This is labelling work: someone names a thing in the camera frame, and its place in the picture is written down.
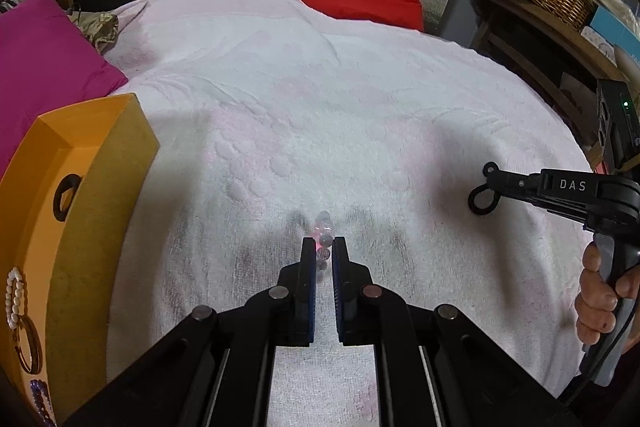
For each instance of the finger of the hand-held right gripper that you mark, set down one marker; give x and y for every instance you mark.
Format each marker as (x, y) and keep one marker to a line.
(530, 187)

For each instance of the orange cardboard box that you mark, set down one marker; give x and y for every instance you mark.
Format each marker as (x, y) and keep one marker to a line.
(80, 257)

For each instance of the person's right hand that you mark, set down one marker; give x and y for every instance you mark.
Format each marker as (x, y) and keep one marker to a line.
(595, 297)

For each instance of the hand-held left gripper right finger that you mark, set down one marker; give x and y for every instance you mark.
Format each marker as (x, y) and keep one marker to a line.
(340, 292)

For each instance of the pink cushion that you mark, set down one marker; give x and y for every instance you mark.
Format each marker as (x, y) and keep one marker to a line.
(45, 67)

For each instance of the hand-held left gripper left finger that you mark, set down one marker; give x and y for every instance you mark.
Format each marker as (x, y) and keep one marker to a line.
(311, 292)

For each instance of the light blue box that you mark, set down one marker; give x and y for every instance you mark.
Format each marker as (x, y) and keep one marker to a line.
(615, 34)

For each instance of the patterned cloth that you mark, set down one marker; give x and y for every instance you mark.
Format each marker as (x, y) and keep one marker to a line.
(97, 32)

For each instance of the wooden shelf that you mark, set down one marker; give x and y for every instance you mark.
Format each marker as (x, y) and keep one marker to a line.
(525, 57)

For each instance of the white towel blanket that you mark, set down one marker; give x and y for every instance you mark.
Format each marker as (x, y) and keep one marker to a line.
(350, 117)

